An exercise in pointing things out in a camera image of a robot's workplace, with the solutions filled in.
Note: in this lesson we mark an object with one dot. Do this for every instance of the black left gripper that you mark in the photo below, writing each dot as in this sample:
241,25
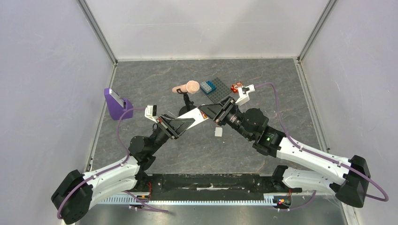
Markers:
173,127

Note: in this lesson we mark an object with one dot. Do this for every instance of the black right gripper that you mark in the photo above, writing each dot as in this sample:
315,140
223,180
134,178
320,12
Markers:
222,111

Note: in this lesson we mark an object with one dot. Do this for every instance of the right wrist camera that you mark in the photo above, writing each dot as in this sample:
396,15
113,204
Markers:
244,92

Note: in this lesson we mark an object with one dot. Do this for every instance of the red toy block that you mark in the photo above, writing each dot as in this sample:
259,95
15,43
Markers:
234,88

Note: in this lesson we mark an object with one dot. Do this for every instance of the purple phone holder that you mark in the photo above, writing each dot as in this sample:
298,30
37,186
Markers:
117,105

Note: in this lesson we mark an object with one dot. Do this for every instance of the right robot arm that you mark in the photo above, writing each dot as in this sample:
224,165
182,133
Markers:
346,178

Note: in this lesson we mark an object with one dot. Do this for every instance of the blue grey lego brick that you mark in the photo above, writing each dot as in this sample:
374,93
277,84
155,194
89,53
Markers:
207,87

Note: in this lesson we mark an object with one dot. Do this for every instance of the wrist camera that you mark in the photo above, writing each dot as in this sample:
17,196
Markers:
244,92
151,113

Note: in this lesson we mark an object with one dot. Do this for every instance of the black microphone stand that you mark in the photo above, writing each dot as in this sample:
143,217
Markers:
189,105

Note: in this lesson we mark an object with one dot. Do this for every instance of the grey lego baseplate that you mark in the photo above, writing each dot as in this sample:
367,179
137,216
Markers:
221,91

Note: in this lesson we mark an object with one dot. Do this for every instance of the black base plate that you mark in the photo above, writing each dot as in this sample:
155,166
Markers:
212,186

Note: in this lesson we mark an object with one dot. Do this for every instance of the white battery cover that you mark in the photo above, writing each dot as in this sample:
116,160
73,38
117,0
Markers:
218,132

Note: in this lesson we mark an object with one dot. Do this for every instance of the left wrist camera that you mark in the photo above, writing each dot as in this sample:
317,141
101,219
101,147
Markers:
151,113

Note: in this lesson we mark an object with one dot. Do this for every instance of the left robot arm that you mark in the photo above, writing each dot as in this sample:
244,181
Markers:
79,192

